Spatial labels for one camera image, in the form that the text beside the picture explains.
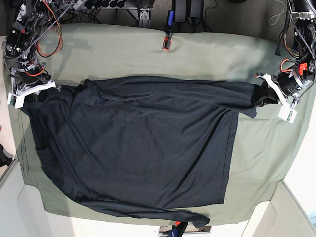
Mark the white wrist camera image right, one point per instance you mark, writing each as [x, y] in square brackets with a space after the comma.
[287, 114]

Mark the dark navy long-sleeve shirt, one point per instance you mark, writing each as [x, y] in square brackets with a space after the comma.
[140, 147]

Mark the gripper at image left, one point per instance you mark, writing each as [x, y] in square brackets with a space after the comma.
[37, 78]

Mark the grey metal bracket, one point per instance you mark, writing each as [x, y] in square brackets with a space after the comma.
[144, 18]

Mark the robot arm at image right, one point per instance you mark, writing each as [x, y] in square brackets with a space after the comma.
[298, 37]

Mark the white power strip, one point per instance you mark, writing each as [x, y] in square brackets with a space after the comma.
[73, 4]

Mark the bottom blue orange clamp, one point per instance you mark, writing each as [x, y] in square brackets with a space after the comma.
[178, 229]

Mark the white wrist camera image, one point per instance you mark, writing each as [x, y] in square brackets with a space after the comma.
[287, 114]
[15, 100]

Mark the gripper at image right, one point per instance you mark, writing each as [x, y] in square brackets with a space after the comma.
[294, 81]

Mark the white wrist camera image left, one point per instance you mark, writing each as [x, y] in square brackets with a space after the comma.
[15, 100]

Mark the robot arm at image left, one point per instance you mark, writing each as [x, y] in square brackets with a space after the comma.
[27, 22]

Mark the green table cloth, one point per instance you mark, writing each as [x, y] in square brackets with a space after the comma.
[264, 148]

